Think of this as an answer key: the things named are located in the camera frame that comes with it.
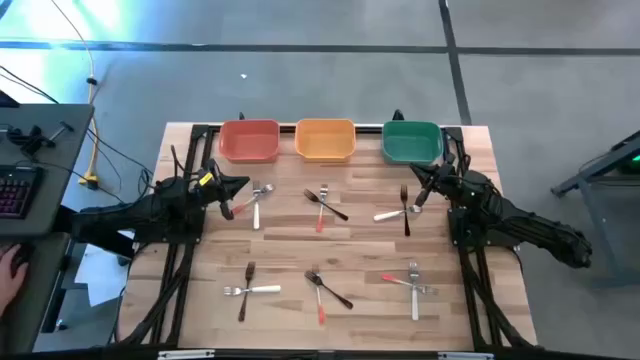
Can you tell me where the silver metal bracket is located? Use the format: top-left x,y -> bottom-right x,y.
157,349 -> 216,360
438,351 -> 495,360

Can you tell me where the person's hand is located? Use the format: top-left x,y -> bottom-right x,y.
0,244 -> 29,317

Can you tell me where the green plastic bin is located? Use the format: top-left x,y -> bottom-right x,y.
381,120 -> 445,166

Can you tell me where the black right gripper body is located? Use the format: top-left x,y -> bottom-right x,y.
415,153 -> 464,208

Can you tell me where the yellow floor cable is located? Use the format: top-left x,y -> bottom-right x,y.
49,0 -> 101,190

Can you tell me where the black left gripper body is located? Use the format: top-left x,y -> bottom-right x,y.
194,159 -> 235,222

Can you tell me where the red-handled spoon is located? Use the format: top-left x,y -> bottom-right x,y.
229,183 -> 276,217

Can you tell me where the green-lit device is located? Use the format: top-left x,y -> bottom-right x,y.
617,149 -> 640,176

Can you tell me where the black fork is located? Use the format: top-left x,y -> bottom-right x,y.
303,188 -> 350,223
399,184 -> 412,238
304,270 -> 355,311
237,261 -> 257,323

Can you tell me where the black metal stand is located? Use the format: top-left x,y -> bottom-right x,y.
549,128 -> 640,294

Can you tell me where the black backlit keyboard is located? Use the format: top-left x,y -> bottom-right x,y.
0,164 -> 44,220

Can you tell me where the red plastic bin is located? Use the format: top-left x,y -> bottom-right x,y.
218,118 -> 281,165

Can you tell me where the red-handled fork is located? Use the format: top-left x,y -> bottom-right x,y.
315,183 -> 329,234
310,264 -> 327,326
380,272 -> 440,296

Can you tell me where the thin black cable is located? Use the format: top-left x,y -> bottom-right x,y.
0,64 -> 61,105
85,128 -> 154,201

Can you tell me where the black clamp tool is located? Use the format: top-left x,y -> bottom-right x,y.
5,121 -> 75,156

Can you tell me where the orange plastic bin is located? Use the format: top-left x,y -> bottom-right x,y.
294,118 -> 358,163

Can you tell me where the black computer mouse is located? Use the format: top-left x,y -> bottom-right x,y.
9,242 -> 36,279

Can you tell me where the white paper sheet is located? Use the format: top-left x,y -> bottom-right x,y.
73,230 -> 136,307

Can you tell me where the white-handled fork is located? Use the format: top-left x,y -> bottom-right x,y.
408,261 -> 420,322
223,284 -> 282,297
252,180 -> 262,231
372,204 -> 424,223

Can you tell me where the grey desk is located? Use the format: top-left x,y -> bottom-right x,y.
0,103 -> 95,356

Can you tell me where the black desk support bar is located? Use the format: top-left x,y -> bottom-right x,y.
52,204 -> 137,260

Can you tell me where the black aluminium table frame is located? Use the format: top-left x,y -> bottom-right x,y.
114,123 -> 539,360

